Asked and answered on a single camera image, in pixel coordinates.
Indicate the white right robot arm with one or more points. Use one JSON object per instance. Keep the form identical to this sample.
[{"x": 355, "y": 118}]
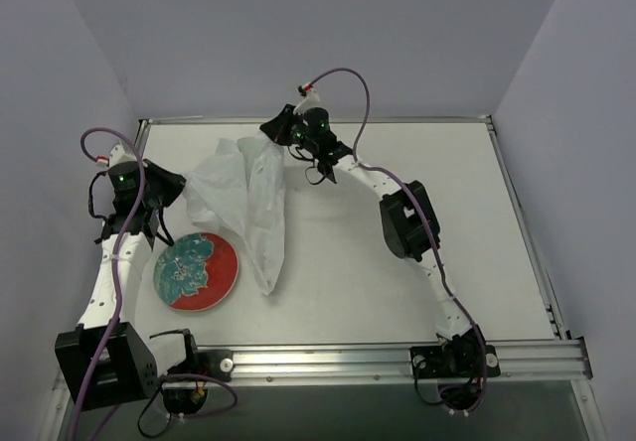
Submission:
[{"x": 411, "y": 233}]

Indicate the white plastic bag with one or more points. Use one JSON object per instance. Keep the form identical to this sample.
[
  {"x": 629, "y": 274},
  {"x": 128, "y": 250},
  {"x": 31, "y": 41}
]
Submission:
[{"x": 241, "y": 188}]

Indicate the red and teal plate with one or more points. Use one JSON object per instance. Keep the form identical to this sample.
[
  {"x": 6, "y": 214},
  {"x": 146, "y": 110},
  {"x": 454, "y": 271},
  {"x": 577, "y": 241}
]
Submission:
[{"x": 196, "y": 273}]

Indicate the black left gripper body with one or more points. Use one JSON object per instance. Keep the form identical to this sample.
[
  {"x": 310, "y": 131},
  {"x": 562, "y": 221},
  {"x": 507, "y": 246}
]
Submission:
[{"x": 162, "y": 183}]

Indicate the front aluminium rail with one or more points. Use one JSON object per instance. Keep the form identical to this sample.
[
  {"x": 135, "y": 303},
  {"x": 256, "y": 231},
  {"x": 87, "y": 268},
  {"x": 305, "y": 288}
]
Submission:
[{"x": 391, "y": 363}]

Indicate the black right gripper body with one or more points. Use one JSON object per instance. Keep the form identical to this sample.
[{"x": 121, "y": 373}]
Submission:
[{"x": 280, "y": 126}]

